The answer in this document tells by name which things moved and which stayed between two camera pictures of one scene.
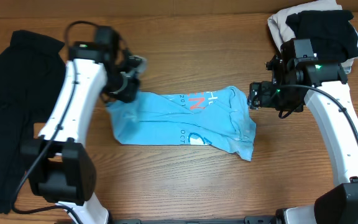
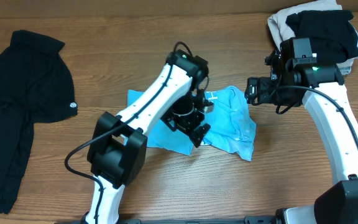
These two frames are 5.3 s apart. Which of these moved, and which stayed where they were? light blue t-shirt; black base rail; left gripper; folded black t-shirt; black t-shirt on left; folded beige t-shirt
Moved: light blue t-shirt; left gripper
Stayed: folded black t-shirt; black t-shirt on left; black base rail; folded beige t-shirt
